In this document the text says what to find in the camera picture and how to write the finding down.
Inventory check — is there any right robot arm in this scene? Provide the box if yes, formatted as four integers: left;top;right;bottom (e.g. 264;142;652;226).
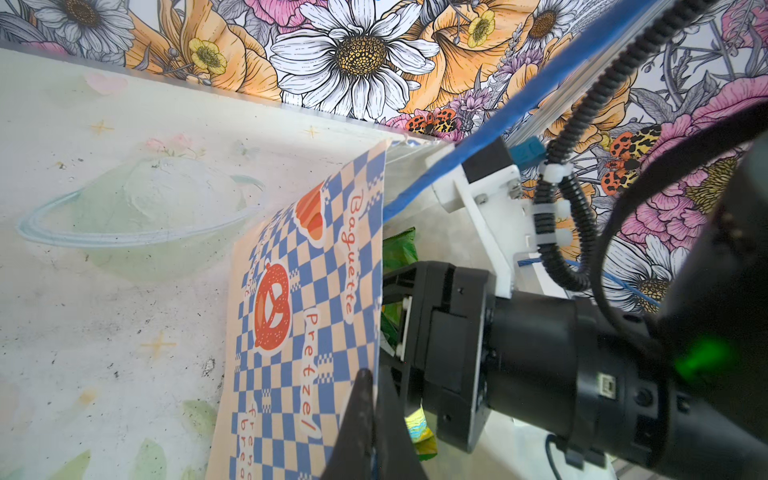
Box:
383;103;767;479

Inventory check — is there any green Lays chips bag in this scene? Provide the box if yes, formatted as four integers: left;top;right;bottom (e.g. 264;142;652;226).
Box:
380;226;419;349

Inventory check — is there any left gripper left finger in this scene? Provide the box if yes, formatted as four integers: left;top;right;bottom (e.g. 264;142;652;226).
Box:
321;369;375;480

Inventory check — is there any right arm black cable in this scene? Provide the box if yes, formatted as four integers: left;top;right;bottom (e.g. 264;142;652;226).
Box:
531;0;721;293

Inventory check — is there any green rainbow snack bag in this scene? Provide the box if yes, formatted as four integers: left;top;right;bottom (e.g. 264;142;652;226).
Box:
405;408;438;461

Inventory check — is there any checkered paper bag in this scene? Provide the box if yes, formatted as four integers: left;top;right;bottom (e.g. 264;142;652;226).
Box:
205;0;661;480

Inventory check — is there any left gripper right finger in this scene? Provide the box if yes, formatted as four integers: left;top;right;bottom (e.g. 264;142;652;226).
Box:
375;381;428;480

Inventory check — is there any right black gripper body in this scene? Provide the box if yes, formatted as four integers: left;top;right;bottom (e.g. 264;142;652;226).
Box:
382;261;576;453

